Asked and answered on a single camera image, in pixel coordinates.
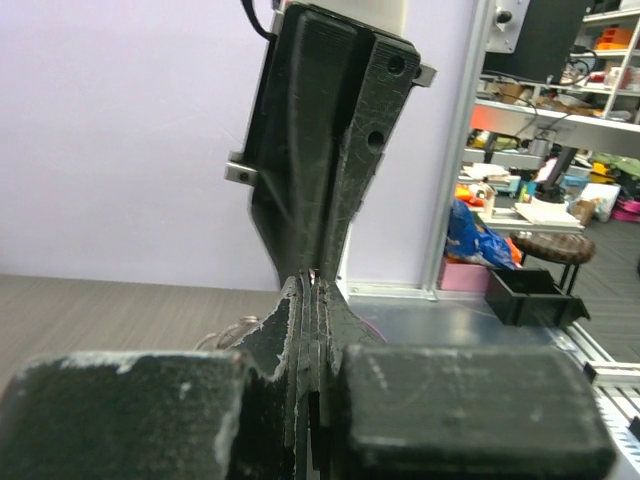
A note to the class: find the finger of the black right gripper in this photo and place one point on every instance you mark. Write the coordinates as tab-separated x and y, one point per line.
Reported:
385	86
307	96

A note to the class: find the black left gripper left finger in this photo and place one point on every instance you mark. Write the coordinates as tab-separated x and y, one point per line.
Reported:
226	414

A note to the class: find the blue plastic bag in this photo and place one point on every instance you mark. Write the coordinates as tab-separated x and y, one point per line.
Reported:
466	241

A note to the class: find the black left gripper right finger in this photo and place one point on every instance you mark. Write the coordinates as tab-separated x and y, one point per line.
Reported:
472	412

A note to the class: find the round brown stool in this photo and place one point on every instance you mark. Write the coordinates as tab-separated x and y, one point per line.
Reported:
570	250

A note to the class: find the black plastic bin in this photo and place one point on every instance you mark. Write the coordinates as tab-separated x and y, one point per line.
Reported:
530	298

